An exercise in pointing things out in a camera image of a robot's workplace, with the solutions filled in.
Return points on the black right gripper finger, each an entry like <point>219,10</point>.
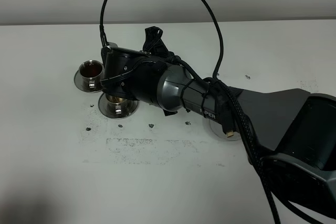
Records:
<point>168,113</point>
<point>153,43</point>

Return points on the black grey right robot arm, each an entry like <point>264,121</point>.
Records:
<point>289,136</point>

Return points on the near stainless steel saucer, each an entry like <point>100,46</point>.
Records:
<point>102,105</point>

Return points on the stainless steel saucer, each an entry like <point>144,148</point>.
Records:
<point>102,105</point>
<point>78,83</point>

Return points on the near stainless steel teacup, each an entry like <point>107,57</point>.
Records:
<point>118,106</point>

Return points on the stainless steel teacup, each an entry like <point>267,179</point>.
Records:
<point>118,106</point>
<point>91,72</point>

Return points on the stainless steel teapot tray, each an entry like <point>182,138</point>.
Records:
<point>214,130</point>

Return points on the far stainless steel teacup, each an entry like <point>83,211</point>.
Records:
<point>91,72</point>

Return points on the far stainless steel saucer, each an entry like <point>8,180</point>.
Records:
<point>78,83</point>

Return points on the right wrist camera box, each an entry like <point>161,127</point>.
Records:
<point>107,49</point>

